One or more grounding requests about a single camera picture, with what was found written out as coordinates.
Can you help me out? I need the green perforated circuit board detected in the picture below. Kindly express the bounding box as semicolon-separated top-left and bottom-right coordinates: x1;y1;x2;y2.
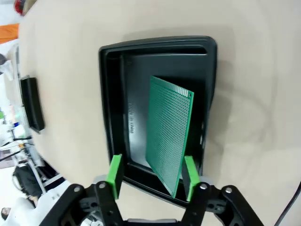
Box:
145;75;195;200

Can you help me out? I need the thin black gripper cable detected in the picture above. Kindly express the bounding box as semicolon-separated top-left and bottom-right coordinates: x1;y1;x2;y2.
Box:
274;181;301;226

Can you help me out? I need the black plastic ESD tray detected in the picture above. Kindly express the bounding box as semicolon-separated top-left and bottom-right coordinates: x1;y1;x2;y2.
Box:
20;75;46;134
98;35;218;210

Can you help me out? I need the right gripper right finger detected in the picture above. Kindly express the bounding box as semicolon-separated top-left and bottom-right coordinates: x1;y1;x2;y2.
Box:
181;155;264;226

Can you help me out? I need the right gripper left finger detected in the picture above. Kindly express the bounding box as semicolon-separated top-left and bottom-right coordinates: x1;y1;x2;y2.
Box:
43;154;124;226

